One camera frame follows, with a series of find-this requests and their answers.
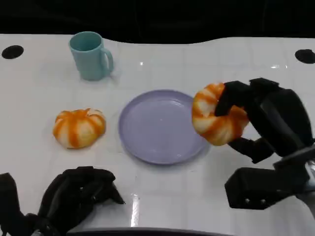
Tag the lilac plate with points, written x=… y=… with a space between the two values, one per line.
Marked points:
x=160 y=127

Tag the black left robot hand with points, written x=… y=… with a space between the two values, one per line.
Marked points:
x=73 y=196

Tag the orange and white bread roll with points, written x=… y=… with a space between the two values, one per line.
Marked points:
x=78 y=130
x=221 y=127

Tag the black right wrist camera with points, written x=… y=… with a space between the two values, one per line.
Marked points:
x=261 y=189

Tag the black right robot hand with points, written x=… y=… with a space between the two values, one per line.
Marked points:
x=283 y=118

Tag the pale green mug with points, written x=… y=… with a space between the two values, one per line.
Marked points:
x=86 y=61

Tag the dark robot torso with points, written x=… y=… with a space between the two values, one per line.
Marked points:
x=147 y=232

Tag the black backdrop cloth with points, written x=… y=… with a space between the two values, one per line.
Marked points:
x=157 y=17

